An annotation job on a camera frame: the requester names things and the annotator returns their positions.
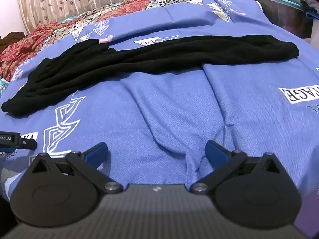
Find dark cabinet with teal rim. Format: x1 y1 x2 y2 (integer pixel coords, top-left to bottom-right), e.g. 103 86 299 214
248 0 315 40

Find pile of clothes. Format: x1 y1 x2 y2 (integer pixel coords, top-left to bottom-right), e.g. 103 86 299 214
300 0 319 21

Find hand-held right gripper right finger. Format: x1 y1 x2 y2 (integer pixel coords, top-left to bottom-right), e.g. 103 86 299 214
190 140 285 194

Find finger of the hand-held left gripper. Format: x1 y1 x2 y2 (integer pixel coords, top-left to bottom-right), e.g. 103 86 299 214
20 139 38 151

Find purple cloth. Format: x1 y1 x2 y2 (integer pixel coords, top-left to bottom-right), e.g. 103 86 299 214
293 192 319 239

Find brown wooden headboard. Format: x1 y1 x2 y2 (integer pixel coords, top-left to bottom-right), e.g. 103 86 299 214
0 31 26 53

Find red patterned quilt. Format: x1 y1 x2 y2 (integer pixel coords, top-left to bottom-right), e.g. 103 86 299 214
0 0 245 82

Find blue printed blanket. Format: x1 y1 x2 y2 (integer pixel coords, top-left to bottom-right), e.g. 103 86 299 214
0 0 319 205

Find black pants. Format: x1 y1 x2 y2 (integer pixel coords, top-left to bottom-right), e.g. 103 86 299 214
1 34 299 118

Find teal patterned cloth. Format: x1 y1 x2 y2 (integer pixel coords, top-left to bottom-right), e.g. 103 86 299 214
0 78 11 98

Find beige leaf print curtain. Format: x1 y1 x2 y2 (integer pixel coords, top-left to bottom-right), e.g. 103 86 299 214
14 0 213 31

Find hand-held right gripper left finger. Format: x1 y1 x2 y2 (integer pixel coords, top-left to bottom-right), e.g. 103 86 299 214
29 142 123 195

